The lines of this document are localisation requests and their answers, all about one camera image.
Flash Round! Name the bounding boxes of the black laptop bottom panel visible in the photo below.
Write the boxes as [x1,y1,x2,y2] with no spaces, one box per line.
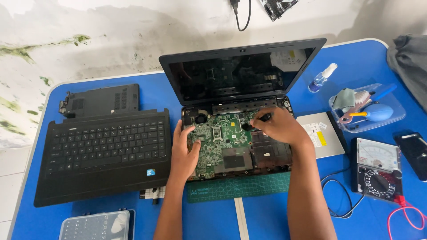
[59,83,140,119]

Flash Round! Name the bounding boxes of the green laptop motherboard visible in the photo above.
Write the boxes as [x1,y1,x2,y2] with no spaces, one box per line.
[186,111,255,179]

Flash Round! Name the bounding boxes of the silver optical drive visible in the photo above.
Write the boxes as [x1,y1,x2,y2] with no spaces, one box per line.
[296,112,346,159]

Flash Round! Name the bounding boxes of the clear screwdriver bit box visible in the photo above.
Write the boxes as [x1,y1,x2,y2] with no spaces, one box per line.
[59,210,136,240]

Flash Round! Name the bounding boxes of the blue air blower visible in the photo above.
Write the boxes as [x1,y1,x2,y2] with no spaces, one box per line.
[349,103,394,122]

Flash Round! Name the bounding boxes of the person's left hand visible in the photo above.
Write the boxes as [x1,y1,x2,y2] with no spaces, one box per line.
[170,119,202,179]

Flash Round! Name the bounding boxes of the white brush with pink handle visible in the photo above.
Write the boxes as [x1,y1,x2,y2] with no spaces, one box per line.
[338,91,373,124]

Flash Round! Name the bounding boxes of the person's right hand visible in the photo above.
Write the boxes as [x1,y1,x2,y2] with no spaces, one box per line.
[249,107,315,151]

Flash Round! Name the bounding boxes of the grey-green cleaning cloth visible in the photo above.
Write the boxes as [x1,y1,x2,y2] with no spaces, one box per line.
[332,88,356,111]

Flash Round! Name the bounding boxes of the clear spray bottle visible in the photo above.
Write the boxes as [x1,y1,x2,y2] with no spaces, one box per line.
[308,63,338,93]

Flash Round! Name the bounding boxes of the red probe cable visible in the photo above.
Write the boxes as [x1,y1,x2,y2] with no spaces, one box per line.
[387,195,427,240]

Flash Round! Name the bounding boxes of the black circuit board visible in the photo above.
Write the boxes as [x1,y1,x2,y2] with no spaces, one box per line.
[259,0,300,22]

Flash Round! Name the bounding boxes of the white ruler strip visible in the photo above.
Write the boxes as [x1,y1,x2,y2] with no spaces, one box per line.
[234,198,250,240]

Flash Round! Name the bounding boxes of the blue pen tool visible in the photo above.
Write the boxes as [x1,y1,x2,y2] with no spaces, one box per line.
[370,84,398,102]

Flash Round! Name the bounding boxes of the green cutting mat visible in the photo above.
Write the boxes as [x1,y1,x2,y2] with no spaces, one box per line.
[187,172,291,203]

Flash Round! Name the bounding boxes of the analog multimeter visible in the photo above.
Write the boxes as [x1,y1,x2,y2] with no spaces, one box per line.
[351,137,404,203]

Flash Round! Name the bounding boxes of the black cleaning brush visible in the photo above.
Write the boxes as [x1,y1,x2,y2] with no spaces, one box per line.
[242,113,273,132]

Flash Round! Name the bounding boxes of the black plug cable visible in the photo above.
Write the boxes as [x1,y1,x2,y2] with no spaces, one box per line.
[230,0,252,32]

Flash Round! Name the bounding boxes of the black phone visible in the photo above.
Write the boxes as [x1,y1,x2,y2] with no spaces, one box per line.
[393,132,427,182]

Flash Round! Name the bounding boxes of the black probe cable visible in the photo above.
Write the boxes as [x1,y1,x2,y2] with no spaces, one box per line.
[320,166,366,219]

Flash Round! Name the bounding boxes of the grey cloth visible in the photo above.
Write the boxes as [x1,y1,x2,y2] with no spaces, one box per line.
[386,34,427,112]

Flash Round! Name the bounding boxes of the black disassembled laptop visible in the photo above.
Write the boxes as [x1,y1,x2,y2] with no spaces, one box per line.
[159,38,327,182]

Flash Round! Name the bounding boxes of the black and white small tool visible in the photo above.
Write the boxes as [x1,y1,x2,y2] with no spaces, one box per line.
[139,186,166,205]

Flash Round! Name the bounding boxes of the clear plastic tool container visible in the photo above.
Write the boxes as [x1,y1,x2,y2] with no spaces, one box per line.
[328,83,406,133]

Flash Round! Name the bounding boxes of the black laptop keyboard cover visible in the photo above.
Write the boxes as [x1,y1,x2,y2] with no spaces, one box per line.
[34,108,173,208]

